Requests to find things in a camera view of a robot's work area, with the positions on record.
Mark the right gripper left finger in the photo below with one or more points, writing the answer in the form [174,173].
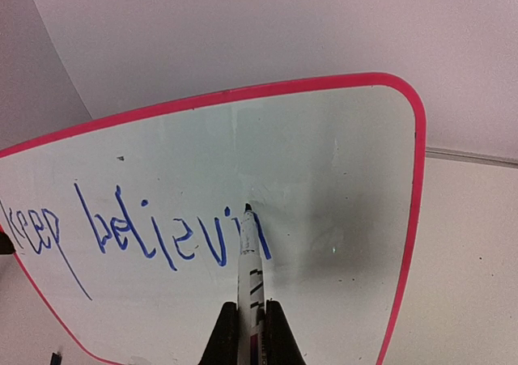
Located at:
[222,346]

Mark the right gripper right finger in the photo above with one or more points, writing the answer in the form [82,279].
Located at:
[280,345]

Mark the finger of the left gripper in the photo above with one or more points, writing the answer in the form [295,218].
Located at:
[6,245]

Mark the whiteboard marker white blue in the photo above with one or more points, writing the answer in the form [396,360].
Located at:
[250,298]

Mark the pink framed whiteboard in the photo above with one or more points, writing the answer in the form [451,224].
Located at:
[128,226]

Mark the wire whiteboard stand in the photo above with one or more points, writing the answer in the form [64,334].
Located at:
[56,359]

